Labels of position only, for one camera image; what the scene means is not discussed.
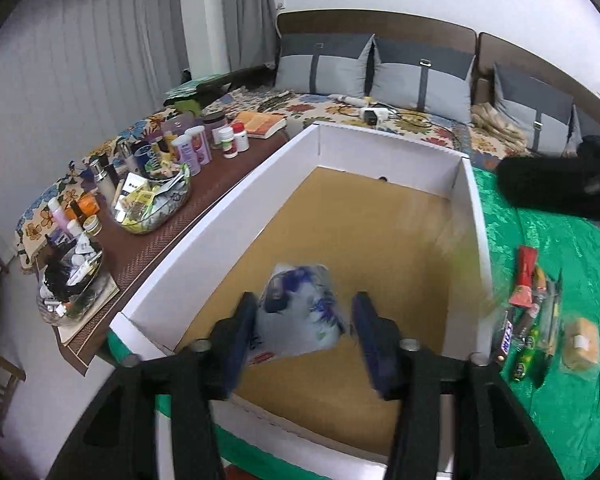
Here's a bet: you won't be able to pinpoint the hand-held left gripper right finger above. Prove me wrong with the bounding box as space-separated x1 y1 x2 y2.
350 291 566 480

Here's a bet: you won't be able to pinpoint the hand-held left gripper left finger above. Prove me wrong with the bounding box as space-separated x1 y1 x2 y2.
47 291 261 480

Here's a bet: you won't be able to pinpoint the blue white snack bag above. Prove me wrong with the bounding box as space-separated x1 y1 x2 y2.
254 262 348 358

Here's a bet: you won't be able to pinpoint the white cardboard box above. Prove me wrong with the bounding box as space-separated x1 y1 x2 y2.
109 121 496 480

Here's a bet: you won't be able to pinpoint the clear plastic snack packet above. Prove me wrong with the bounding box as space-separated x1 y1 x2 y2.
532 275 564 389

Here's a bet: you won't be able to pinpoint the beige fringed throw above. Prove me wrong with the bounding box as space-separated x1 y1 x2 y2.
471 102 529 155

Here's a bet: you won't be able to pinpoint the red snack bar packet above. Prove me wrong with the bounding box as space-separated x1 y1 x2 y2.
509 246 538 308

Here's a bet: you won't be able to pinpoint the orange yellow snack packet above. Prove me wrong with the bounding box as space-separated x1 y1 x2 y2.
531 266 549 311

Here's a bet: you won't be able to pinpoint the brown sofa backrest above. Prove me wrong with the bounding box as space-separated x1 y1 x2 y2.
472 32 600 111
276 9 479 63

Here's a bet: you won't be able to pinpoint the blue white candy bar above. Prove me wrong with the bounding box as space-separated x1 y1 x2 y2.
494 310 519 362

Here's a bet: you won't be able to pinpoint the dark brown snack bar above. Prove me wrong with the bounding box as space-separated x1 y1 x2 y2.
516 305 537 337

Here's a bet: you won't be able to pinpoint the green snack packet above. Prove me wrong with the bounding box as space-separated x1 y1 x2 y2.
510 322 546 383

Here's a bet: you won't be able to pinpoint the glass bowl of sachets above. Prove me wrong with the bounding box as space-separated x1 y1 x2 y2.
112 162 192 235

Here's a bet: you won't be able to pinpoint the wrapped beige bread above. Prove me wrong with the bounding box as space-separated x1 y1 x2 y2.
560 317 600 374

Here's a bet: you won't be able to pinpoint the glass bowl of clutter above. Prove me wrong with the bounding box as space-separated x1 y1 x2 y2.
36 244 106 327

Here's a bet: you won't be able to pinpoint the purple white canister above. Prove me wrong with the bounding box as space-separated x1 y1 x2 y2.
185 126 214 166
172 135 201 177

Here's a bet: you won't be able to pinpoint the green tablecloth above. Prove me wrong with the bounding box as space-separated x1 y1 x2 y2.
105 167 600 480

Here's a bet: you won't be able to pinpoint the blue can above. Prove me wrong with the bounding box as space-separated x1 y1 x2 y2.
132 144 159 174

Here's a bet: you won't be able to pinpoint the brown lid jar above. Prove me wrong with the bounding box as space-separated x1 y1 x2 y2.
201 112 229 149

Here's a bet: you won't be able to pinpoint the orange book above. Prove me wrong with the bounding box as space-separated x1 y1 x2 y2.
235 111 287 140

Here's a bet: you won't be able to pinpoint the pink bottle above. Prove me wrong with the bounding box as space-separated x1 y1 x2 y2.
47 199 69 231

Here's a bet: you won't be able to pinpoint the green package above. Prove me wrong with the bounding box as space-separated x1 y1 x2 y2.
164 77 221 112

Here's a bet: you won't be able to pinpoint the dark rolled cloth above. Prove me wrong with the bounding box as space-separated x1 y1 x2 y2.
195 64 277 94

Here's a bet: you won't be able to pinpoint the pale pleated curtain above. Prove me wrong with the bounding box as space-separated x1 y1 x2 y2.
0 0 191 241

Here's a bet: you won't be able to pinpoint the grey curtain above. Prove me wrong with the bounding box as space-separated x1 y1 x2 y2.
215 0 281 81

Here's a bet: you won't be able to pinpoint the grey strapped pillow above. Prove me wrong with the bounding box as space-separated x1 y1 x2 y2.
570 105 600 157
367 36 476 126
492 62 576 157
275 33 376 97

